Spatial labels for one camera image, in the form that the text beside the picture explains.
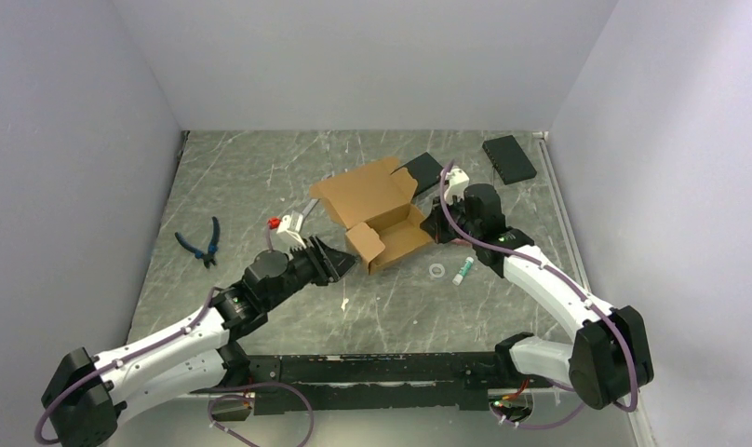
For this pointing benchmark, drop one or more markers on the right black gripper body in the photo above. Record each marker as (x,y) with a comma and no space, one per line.
(457,212)

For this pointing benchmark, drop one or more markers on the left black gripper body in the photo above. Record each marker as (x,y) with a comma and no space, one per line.
(302,269)

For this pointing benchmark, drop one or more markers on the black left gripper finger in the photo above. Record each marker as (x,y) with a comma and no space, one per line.
(325,253)
(335,273)

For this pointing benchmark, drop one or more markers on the brown cardboard box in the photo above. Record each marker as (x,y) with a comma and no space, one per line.
(373,204)

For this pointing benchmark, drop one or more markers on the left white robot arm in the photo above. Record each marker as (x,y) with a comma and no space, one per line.
(89,396)

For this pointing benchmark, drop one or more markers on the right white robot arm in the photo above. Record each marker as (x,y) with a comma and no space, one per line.
(607,359)

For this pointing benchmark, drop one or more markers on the clear tape roll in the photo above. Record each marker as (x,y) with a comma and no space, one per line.
(436,270)

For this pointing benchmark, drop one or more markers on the silver open-end wrench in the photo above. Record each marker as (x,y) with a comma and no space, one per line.
(309,207)

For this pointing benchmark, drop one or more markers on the green white glue stick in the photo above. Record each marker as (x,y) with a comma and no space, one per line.
(463,271)

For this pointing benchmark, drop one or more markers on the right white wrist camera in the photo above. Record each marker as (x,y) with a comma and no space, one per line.
(456,181)

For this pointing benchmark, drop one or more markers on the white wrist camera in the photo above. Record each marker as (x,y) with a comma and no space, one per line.
(456,181)
(287,230)

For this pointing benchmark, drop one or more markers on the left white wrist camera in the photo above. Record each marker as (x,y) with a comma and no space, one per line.
(287,230)

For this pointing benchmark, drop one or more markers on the black flat network switch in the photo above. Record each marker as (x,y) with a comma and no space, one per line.
(425,169)

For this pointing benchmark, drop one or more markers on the black ported switch box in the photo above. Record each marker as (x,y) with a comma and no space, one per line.
(509,160)

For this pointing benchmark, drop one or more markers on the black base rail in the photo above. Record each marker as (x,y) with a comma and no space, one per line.
(467,381)

